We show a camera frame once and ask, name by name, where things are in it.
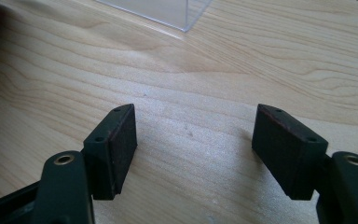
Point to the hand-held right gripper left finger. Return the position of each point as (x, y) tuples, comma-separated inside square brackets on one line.
[(112, 155)]

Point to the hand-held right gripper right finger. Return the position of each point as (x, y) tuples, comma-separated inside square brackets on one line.
[(287, 152)]

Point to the clear plastic box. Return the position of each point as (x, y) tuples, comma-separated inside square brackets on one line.
[(167, 11)]

